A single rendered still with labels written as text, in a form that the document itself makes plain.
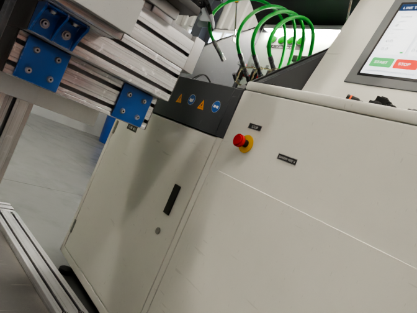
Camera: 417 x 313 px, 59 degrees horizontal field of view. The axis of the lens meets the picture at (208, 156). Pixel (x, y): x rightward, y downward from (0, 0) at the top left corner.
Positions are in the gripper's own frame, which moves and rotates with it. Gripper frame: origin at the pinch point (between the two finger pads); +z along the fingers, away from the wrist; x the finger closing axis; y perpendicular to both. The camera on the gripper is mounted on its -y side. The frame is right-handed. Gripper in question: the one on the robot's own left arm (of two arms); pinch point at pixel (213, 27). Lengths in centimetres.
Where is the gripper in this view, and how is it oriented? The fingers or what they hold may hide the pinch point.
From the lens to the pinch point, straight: 163.8
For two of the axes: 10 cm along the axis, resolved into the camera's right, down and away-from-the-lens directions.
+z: 3.6, 9.3, -0.8
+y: -9.2, 3.4, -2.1
